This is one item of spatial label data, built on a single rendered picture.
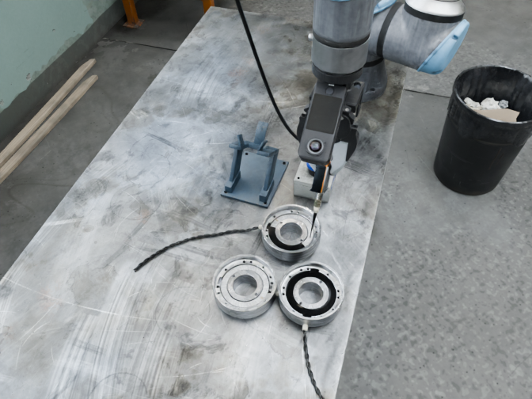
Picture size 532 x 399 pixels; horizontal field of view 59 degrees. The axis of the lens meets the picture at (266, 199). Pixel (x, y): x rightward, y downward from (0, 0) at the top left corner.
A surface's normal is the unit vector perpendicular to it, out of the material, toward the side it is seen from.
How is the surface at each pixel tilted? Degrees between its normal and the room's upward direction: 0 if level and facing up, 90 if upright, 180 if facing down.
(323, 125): 32
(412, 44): 80
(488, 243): 0
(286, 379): 0
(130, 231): 0
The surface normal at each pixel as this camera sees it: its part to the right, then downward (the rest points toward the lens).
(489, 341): -0.02, -0.63
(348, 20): 0.07, 0.77
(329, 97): -0.16, -0.15
